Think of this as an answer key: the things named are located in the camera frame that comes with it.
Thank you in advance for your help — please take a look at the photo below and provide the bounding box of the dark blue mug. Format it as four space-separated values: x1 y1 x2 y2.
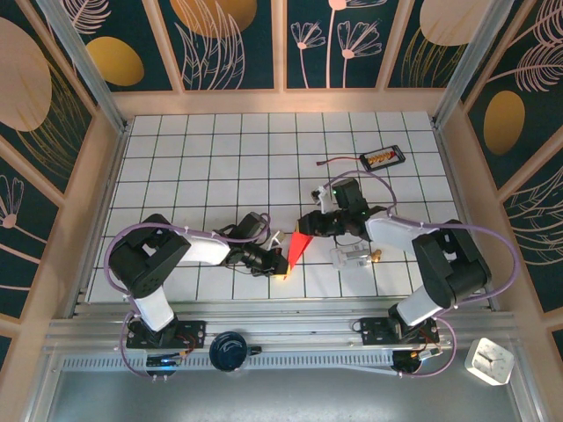
208 331 264 373

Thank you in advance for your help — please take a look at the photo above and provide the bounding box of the white square clock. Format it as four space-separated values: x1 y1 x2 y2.
464 337 515 387

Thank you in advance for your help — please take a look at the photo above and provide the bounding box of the aluminium corner post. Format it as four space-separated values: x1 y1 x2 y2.
432 0 524 129
34 0 129 133

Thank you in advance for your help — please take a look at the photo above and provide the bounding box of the clear plastic connector block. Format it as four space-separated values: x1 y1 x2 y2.
329 244 369 271

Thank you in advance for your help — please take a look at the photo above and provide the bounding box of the grey slotted cable duct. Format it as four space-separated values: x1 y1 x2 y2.
61 353 397 371

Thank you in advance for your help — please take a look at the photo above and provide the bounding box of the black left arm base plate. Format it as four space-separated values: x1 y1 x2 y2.
126 319 207 349

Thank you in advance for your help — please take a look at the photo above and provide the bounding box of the thin red wire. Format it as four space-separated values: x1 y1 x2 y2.
317 156 362 167

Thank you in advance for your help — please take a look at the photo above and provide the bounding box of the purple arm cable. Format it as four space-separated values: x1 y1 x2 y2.
323 170 523 380
103 213 272 380

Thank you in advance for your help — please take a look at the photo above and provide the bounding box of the black battery pack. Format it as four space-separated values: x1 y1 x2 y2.
359 144 406 173

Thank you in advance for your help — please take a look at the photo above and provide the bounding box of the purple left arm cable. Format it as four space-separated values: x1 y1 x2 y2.
103 213 272 380

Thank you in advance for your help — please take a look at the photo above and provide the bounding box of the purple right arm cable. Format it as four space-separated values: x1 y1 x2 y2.
323 170 523 380

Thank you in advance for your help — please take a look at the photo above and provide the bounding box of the red cloth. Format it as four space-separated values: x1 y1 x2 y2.
282 231 314 281

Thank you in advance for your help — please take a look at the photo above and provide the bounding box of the aluminium side rail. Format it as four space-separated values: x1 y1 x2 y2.
435 127 501 311
65 129 131 317

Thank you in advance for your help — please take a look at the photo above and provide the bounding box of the aluminium front rail frame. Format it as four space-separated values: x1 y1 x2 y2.
43 296 520 355

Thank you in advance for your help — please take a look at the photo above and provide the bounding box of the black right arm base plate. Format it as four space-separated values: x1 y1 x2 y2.
360 316 440 346

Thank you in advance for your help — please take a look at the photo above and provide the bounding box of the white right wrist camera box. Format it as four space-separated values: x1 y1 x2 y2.
309 186 332 215

